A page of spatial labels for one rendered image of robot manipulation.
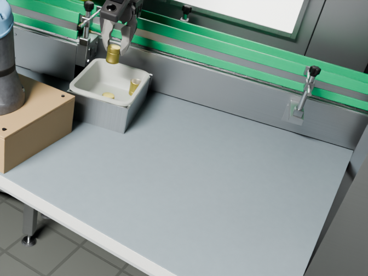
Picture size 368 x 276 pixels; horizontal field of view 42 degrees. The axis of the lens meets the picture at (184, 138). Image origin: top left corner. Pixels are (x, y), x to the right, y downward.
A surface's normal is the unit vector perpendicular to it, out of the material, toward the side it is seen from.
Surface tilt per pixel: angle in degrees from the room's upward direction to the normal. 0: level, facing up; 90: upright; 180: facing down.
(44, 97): 4
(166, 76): 90
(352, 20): 90
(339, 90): 90
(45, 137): 90
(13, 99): 69
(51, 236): 0
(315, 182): 0
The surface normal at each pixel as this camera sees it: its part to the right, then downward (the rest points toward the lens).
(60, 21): -0.20, 0.50
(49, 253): 0.22, -0.82
